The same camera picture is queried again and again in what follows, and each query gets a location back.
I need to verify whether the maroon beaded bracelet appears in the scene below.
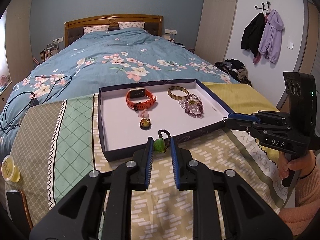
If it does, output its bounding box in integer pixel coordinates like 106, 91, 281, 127
184, 93, 205, 119

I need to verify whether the clear crystal bead bracelet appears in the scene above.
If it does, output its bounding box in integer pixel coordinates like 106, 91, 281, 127
178, 95, 205, 114

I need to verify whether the tortoiseshell bangle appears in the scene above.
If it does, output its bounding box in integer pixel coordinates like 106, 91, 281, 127
168, 86, 189, 101

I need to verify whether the green stone ring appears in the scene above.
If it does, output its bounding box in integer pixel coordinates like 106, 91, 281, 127
152, 129, 173, 155

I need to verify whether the orange smart watch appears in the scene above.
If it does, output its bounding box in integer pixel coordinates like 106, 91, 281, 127
126, 87, 157, 111

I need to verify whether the pink right sleeve forearm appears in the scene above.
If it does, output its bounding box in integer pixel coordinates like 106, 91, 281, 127
279, 159, 319, 236

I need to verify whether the right hand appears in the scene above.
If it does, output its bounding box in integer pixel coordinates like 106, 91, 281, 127
278, 151, 316, 179

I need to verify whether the clothes pile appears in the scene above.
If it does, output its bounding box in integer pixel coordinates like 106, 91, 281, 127
214, 59, 252, 86

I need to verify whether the smartphone with brown case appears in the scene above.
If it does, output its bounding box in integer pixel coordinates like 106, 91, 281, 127
6, 190, 33, 233

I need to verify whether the purple jacket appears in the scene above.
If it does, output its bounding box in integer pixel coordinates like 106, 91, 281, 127
253, 9, 284, 64

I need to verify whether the small yellow jelly cup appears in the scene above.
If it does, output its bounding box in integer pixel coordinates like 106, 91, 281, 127
1, 155, 21, 183

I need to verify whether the black jacket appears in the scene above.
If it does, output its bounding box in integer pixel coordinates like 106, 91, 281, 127
241, 13, 266, 57

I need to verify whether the dark blue tray box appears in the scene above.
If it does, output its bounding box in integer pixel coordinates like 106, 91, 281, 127
96, 79, 232, 161

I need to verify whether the blue floral duvet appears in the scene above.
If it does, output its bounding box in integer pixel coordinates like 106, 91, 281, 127
1, 28, 235, 157

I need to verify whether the right patterned pillow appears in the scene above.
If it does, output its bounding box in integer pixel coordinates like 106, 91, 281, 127
118, 21, 145, 29

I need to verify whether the patterned pillow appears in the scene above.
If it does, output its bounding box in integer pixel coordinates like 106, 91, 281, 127
83, 25, 109, 35
118, 21, 145, 29

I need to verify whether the left patterned pillow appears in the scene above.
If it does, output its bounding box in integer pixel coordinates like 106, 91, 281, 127
83, 25, 109, 35

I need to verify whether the wooden headboard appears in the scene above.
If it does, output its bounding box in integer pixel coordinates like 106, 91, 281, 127
64, 14, 163, 47

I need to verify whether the wall coat hook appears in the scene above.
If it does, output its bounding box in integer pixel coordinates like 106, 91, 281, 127
254, 1, 271, 15

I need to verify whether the black cable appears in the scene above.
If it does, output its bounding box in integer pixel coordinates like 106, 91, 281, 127
0, 74, 73, 133

